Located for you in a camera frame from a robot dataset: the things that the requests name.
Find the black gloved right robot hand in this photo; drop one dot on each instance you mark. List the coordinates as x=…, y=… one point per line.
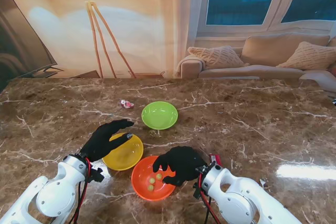
x=185, y=163

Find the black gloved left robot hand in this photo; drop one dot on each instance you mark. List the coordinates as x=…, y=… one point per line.
x=99, y=142

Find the round green candy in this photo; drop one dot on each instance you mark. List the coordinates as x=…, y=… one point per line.
x=150, y=187
x=158, y=176
x=152, y=180

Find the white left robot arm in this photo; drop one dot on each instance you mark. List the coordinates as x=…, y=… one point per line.
x=55, y=197

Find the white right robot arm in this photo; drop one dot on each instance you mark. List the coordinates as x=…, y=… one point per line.
x=236, y=200

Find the yellow plastic bowl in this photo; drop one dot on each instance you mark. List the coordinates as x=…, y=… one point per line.
x=128, y=157

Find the pink white wrapped candy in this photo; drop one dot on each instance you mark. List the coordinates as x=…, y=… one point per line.
x=127, y=104

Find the orange plastic bowl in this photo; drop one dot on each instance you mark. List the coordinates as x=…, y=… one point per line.
x=147, y=195

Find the green plastic bowl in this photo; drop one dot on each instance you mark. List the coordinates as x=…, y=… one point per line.
x=159, y=116

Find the low brown wooden table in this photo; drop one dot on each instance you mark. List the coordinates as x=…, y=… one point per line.
x=88, y=74

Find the beige knitted cushion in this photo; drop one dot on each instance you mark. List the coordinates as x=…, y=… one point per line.
x=309, y=56
x=218, y=56

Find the flat screen television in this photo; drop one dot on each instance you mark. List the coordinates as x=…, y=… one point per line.
x=18, y=37

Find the beige sofa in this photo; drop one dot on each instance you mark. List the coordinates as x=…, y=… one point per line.
x=262, y=48

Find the white sheer curtain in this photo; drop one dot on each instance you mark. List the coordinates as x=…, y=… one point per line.
x=189, y=11

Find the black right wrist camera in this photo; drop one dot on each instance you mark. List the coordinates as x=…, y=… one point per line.
x=197, y=188

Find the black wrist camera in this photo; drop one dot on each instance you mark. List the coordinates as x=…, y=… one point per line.
x=96, y=174
x=197, y=188

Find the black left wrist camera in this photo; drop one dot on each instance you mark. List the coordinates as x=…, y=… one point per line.
x=96, y=174

